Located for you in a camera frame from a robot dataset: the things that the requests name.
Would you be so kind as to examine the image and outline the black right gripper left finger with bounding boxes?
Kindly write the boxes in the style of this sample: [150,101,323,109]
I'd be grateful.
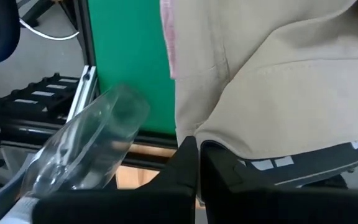
[32,136,199,224]

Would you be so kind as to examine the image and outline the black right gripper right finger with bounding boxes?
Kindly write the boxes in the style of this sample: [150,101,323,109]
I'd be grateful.
[200,141,358,224]

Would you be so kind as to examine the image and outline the khaki trousers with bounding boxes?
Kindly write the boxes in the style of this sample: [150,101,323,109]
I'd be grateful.
[166,0,358,187]

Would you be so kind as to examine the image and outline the pink garment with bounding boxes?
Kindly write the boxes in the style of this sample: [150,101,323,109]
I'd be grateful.
[159,0,177,80]

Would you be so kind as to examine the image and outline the clear spray bottle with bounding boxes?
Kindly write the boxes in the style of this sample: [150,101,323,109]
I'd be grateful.
[0,83,151,224]

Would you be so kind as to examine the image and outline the green table mat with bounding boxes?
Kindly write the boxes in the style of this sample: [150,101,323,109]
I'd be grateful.
[87,0,177,135]

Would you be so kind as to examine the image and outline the silver aluminium bracket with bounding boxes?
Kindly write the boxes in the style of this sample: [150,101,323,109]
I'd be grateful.
[66,64,99,123]

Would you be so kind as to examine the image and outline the white cable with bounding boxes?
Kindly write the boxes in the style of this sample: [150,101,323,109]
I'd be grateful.
[19,17,81,42]

